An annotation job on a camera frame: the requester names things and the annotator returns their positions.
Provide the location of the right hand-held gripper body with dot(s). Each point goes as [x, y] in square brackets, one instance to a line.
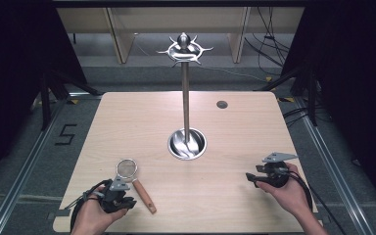
[275, 171]

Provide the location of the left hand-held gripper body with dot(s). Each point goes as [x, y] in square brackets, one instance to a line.
[112, 195]

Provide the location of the person's right hand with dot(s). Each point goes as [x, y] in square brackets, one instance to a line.
[289, 194]

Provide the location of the person's left hand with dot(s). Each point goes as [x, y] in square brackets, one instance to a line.
[91, 217]

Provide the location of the black metal stand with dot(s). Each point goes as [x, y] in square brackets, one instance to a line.
[45, 104]
[312, 98]

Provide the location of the steel utensil rack with hooks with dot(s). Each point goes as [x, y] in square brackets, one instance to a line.
[185, 98]

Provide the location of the black curtain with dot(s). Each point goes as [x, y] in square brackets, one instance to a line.
[16, 81]
[355, 98]

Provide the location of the aluminium floor rail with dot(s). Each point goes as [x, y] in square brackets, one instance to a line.
[333, 163]
[29, 163]

